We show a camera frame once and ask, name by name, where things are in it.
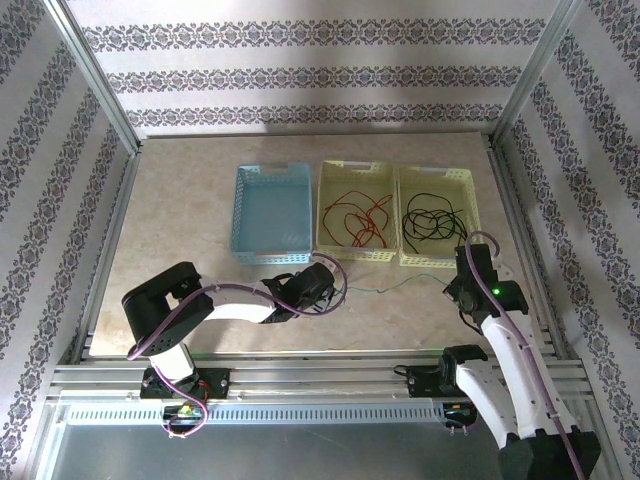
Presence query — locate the black cable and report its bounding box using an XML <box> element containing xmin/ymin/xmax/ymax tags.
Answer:
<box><xmin>404</xmin><ymin>208</ymin><xmax>464</xmax><ymax>242</ymax></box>
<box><xmin>402</xmin><ymin>192</ymin><xmax>469</xmax><ymax>251</ymax></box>

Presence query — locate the slotted cable duct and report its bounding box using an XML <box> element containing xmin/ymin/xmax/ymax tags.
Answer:
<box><xmin>62</xmin><ymin>402</ymin><xmax>449</xmax><ymax>426</ymax></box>

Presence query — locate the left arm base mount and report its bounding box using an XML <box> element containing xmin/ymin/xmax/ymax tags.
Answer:
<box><xmin>139</xmin><ymin>368</ymin><xmax>231</xmax><ymax>400</ymax></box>

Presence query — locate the aluminium corner post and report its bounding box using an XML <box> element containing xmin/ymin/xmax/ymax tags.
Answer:
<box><xmin>489</xmin><ymin>0</ymin><xmax>586</xmax><ymax>146</ymax></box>
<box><xmin>42</xmin><ymin>0</ymin><xmax>144</xmax><ymax>156</ymax></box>

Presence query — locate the green cable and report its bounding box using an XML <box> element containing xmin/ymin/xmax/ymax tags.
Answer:
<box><xmin>319</xmin><ymin>272</ymin><xmax>451</xmax><ymax>315</ymax></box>

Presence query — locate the aluminium side rail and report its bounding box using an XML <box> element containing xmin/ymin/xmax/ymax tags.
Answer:
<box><xmin>483</xmin><ymin>134</ymin><xmax>569</xmax><ymax>359</ymax></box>
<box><xmin>74</xmin><ymin>142</ymin><xmax>144</xmax><ymax>361</ymax></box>

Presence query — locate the blue plastic basket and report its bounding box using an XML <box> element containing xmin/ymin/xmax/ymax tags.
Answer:
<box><xmin>229</xmin><ymin>160</ymin><xmax>315</xmax><ymax>266</ymax></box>

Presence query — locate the yellow plastic basket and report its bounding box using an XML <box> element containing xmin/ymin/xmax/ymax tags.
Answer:
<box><xmin>315</xmin><ymin>159</ymin><xmax>400</xmax><ymax>264</ymax></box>
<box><xmin>397</xmin><ymin>165</ymin><xmax>482</xmax><ymax>269</ymax></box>

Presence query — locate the grey metal sheet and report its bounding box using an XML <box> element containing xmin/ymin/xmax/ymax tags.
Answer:
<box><xmin>49</xmin><ymin>422</ymin><xmax>506</xmax><ymax>480</ymax></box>

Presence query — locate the aluminium rail frame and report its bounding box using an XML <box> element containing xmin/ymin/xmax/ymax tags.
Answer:
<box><xmin>47</xmin><ymin>349</ymin><xmax>594</xmax><ymax>402</ymax></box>

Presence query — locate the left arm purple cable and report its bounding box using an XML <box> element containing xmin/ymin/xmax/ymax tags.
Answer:
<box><xmin>125</xmin><ymin>252</ymin><xmax>351</xmax><ymax>440</ymax></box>

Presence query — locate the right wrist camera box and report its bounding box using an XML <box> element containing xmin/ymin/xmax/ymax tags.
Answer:
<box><xmin>490</xmin><ymin>255</ymin><xmax>514</xmax><ymax>284</ymax></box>

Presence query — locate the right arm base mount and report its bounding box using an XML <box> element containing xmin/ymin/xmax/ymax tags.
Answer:
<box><xmin>407</xmin><ymin>363</ymin><xmax>481</xmax><ymax>400</ymax></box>

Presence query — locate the red cable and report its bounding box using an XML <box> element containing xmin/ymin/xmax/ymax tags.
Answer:
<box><xmin>322</xmin><ymin>189</ymin><xmax>392</xmax><ymax>249</ymax></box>

